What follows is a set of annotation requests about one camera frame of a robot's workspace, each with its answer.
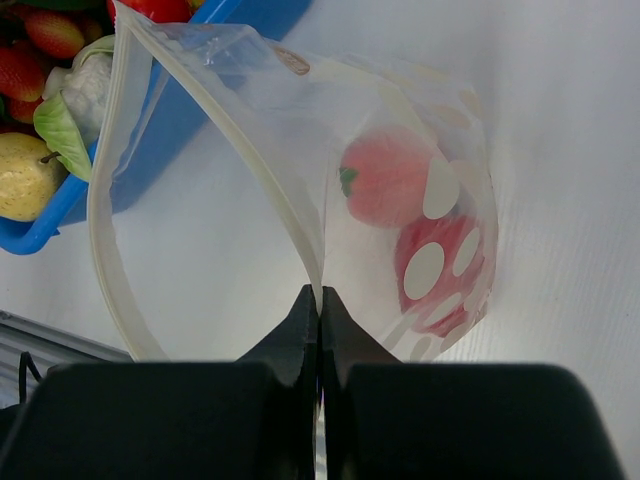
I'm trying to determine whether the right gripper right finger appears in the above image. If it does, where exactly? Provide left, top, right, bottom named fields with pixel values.
left=320, top=288, right=624, bottom=479

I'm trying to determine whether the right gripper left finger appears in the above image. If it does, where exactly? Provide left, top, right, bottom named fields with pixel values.
left=1, top=287, right=318, bottom=479

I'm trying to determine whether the red bell pepper toy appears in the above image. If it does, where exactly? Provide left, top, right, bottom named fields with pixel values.
left=394, top=215, right=484, bottom=338

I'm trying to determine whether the pink peach toy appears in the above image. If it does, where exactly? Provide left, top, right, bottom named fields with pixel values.
left=339, top=126, right=460, bottom=228

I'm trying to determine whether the clear dotted zip bag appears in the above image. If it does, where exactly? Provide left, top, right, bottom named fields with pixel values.
left=87, top=5, right=497, bottom=361

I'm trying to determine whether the red lychee bunch toy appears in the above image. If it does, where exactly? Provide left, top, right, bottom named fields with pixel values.
left=1, top=1, right=106, bottom=126

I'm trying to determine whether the yellow pear toy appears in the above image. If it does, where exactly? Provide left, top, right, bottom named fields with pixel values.
left=1, top=132, right=68, bottom=222

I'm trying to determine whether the blue plastic bin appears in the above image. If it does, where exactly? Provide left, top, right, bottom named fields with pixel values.
left=1, top=0, right=311, bottom=255

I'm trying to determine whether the white cauliflower toy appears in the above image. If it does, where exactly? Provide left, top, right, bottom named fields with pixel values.
left=33, top=35, right=115, bottom=181

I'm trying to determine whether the aluminium rail frame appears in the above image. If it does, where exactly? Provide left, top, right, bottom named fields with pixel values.
left=1, top=311, right=132, bottom=408

